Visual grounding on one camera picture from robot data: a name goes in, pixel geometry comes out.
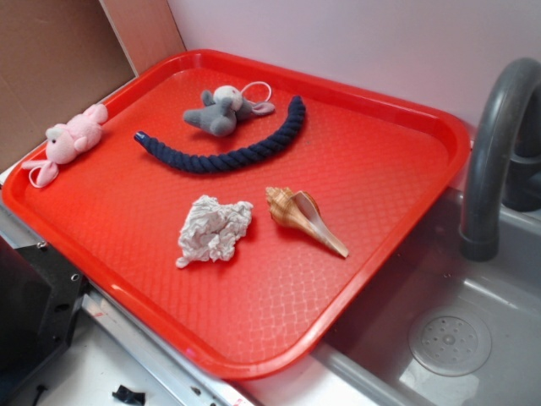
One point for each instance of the crumpled white paper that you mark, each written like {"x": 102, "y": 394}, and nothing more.
{"x": 211, "y": 230}

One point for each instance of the brown conch seashell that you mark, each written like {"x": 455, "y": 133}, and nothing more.
{"x": 298, "y": 210}

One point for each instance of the red plastic tray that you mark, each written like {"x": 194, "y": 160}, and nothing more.
{"x": 374, "y": 165}

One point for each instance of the grey plush elephant toy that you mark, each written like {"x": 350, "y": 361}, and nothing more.
{"x": 225, "y": 107}

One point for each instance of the grey plastic sink basin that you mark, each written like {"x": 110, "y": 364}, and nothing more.
{"x": 432, "y": 328}

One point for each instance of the grey sink faucet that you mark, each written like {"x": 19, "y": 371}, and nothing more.
{"x": 504, "y": 168}

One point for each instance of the pink plush toy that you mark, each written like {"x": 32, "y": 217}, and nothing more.
{"x": 65, "y": 142}

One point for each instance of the black tape scrap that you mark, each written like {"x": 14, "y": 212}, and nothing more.
{"x": 127, "y": 396}

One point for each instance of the brown cardboard panel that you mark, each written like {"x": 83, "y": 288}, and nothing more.
{"x": 58, "y": 57}

